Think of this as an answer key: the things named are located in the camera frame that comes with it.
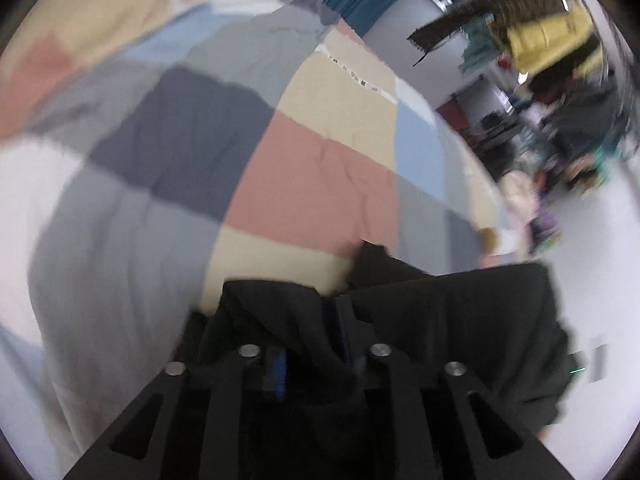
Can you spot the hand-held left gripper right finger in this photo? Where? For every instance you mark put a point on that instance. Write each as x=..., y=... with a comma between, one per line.
x=385, y=375

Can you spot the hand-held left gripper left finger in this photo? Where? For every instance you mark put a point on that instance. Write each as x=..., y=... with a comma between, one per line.
x=277, y=375

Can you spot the black puffer jacket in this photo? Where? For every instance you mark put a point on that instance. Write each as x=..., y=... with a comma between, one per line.
x=450, y=320

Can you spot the pile of clothes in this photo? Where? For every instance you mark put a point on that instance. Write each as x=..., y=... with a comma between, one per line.
x=535, y=210

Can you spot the patchwork bed quilt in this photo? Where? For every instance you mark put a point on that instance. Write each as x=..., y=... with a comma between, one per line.
x=175, y=135

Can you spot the silver suitcase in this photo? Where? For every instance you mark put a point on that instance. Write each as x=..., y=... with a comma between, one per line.
x=492, y=110

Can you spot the teal hanging cloth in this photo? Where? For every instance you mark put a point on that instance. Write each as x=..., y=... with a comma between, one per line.
x=477, y=55

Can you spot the brown plaid scarf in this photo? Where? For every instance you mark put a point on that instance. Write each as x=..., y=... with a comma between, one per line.
x=450, y=25

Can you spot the yellow fleece jacket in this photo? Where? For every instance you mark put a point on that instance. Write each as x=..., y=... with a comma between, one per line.
x=545, y=40

